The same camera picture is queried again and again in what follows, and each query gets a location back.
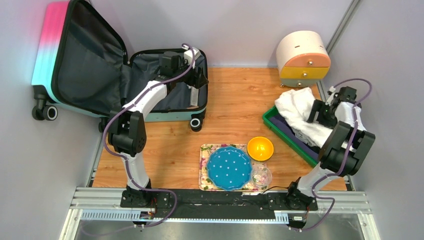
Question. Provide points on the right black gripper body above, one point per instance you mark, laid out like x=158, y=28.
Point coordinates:
x=327, y=118

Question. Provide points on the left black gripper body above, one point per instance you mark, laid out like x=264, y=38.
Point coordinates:
x=188, y=79

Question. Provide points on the white garment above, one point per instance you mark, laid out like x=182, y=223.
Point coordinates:
x=295, y=106

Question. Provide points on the navy blue garment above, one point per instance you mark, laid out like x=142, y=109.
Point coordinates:
x=282, y=125

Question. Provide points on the green plastic tray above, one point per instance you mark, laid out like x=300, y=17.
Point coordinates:
x=272, y=112

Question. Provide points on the round pastel mini drawer cabinet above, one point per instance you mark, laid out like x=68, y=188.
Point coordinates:
x=302, y=59

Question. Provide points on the pink and teal kids suitcase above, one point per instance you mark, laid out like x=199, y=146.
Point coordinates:
x=81, y=63

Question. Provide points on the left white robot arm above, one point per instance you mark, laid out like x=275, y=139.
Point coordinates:
x=165, y=85

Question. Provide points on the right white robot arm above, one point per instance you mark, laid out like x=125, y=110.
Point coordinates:
x=342, y=153

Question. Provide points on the orange bowl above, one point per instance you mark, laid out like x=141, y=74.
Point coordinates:
x=260, y=149

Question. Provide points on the small clear glass bowl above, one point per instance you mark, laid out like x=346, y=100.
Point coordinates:
x=261, y=176

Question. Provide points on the blue polka dot plate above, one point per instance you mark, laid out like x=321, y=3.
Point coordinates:
x=229, y=168

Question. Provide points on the floral rectangular tray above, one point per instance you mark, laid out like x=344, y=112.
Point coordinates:
x=205, y=184

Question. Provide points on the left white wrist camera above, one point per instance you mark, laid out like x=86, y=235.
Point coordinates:
x=191, y=55

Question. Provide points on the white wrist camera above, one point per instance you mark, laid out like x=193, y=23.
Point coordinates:
x=191, y=55
x=331, y=92

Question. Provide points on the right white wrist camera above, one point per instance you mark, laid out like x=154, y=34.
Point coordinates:
x=331, y=92

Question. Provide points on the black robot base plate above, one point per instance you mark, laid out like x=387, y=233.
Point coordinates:
x=214, y=205

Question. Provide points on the aluminium frame rail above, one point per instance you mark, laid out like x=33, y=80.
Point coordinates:
x=95, y=214

